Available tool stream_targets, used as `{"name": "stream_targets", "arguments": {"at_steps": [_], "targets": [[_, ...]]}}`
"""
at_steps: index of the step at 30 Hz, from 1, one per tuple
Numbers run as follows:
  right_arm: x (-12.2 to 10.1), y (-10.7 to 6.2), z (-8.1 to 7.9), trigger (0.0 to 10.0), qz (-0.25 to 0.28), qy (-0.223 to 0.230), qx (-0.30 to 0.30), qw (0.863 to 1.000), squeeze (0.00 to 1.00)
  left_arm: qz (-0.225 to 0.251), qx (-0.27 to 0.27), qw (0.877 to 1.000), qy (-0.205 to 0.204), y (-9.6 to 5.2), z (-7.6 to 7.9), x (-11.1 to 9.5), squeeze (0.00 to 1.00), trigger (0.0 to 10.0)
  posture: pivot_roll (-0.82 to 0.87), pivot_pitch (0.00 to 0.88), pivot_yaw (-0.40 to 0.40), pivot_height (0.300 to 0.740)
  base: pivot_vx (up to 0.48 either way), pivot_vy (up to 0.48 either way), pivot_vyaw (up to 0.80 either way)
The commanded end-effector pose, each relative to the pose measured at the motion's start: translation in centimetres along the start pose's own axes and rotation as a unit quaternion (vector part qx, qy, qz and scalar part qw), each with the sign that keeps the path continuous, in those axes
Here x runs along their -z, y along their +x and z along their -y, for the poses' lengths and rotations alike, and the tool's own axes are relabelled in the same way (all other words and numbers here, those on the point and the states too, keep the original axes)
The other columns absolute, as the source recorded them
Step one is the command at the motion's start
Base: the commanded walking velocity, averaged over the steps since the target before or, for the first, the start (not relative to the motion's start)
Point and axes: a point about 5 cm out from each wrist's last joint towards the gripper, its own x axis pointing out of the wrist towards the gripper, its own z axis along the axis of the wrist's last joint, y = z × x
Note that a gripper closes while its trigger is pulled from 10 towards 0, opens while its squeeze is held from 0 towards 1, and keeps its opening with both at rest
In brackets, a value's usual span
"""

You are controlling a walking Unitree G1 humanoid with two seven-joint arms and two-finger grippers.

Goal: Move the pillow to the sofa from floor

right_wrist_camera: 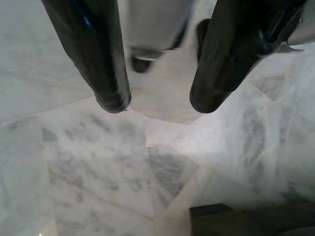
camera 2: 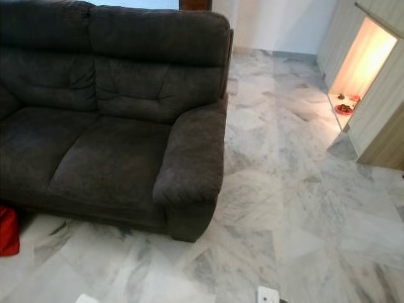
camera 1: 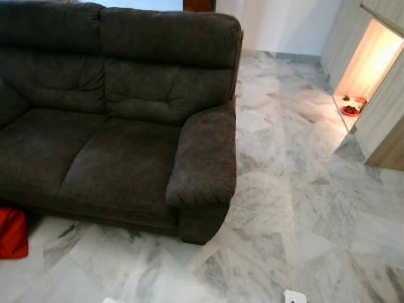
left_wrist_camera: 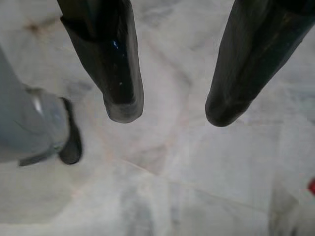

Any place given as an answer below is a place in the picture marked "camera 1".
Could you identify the dark grey fabric sofa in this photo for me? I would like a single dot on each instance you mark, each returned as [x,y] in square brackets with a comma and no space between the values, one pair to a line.
[120,101]

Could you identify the small red ornament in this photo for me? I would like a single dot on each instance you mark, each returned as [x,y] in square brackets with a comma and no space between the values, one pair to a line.
[361,100]

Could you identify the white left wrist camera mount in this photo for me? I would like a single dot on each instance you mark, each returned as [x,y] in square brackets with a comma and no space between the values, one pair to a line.
[110,300]

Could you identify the light wooden cabinet with niche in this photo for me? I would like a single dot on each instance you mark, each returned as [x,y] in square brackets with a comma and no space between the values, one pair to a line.
[385,107]

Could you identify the red bowl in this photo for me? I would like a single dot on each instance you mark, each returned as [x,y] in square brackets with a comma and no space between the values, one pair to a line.
[349,111]

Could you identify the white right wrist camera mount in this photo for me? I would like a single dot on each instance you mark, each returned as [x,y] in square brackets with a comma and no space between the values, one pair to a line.
[295,297]

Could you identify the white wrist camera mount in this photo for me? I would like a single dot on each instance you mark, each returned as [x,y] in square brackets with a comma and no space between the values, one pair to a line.
[110,300]
[295,297]

